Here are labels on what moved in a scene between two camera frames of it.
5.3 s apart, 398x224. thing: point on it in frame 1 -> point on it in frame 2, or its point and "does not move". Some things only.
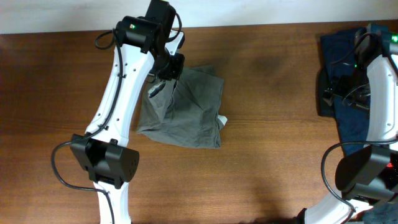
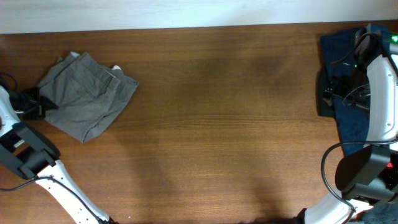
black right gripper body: (354, 88) does not move
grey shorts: (187, 111) -> (87, 94)
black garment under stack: (324, 109) does not move
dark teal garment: (385, 213) does not move
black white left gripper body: (169, 65) -> (28, 102)
